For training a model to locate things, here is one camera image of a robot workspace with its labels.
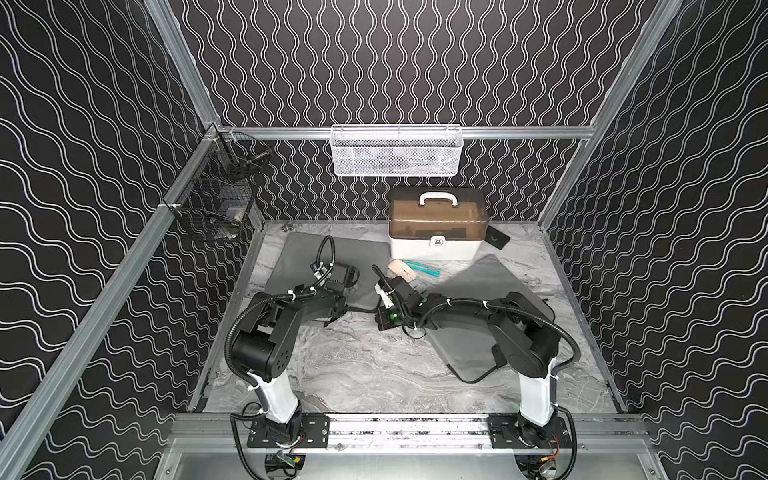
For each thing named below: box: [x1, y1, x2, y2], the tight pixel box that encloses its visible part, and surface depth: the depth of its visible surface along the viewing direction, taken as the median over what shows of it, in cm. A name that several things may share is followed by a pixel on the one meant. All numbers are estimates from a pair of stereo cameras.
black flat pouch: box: [484, 225, 511, 250], surface depth 115 cm
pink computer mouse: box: [388, 259, 417, 283], surface depth 105 cm
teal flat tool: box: [403, 260, 442, 277], surface depth 108 cm
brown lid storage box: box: [388, 187, 489, 261], surface depth 102 cm
